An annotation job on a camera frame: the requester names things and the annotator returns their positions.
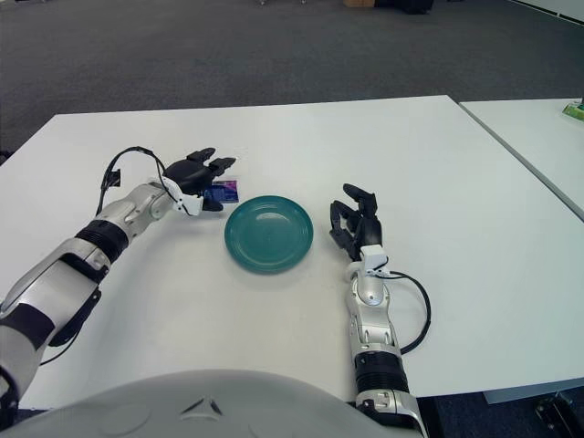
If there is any grey robot torso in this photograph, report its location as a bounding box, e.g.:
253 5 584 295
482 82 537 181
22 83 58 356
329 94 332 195
0 368 389 438

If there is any black table foot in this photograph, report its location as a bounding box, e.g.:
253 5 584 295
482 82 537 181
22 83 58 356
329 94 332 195
536 394 579 425

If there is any purple blue gum pack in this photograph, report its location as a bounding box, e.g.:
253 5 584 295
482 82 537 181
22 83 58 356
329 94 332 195
204 180 242 203

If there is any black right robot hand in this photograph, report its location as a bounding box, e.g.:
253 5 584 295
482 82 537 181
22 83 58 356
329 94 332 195
328 182 391 277

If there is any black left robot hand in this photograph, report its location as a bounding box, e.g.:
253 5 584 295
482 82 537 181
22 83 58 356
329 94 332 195
159 146 238 216

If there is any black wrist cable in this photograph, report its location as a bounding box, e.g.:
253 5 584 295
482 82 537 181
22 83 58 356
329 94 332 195
98 146 177 215
387 271 433 355

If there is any teal round plate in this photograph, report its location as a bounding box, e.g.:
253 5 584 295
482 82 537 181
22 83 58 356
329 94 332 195
224 194 315 276

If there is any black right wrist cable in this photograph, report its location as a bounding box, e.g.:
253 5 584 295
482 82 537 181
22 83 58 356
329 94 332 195
387 271 433 355

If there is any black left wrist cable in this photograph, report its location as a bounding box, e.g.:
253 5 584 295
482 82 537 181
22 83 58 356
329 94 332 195
98 146 177 215

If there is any grey table frame beam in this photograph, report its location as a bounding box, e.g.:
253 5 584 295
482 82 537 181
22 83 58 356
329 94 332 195
483 381 584 406

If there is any black bulky floor object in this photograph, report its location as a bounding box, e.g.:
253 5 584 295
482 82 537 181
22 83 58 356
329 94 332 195
376 0 435 14

